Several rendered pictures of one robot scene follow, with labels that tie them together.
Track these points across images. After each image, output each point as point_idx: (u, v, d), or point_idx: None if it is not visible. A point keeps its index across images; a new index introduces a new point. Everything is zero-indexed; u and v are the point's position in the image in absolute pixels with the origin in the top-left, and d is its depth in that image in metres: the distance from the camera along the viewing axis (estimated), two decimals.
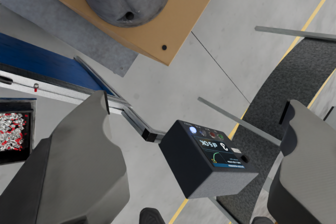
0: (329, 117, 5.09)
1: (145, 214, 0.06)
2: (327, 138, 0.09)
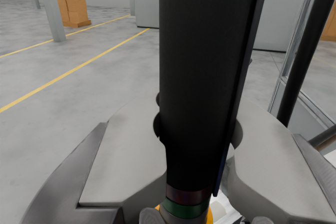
0: None
1: (145, 214, 0.06)
2: (264, 121, 0.09)
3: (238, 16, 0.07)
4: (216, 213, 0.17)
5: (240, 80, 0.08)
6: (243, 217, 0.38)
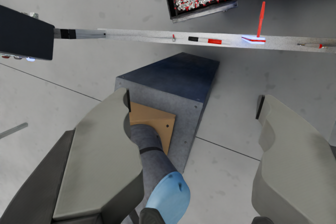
0: None
1: (145, 214, 0.06)
2: (301, 130, 0.09)
3: None
4: None
5: None
6: None
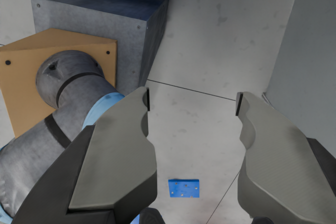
0: None
1: (145, 214, 0.06)
2: (279, 124, 0.09)
3: None
4: None
5: None
6: None
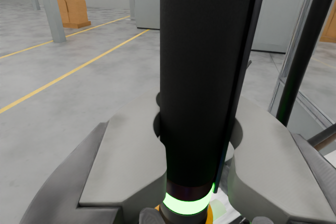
0: None
1: (145, 214, 0.06)
2: (264, 121, 0.09)
3: (238, 11, 0.07)
4: (216, 211, 0.17)
5: (240, 75, 0.08)
6: (242, 218, 0.38)
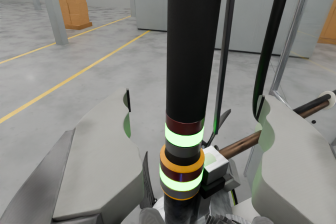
0: None
1: (145, 214, 0.06)
2: (301, 130, 0.09)
3: (213, 0, 0.11)
4: (208, 160, 0.22)
5: (226, 42, 0.13)
6: None
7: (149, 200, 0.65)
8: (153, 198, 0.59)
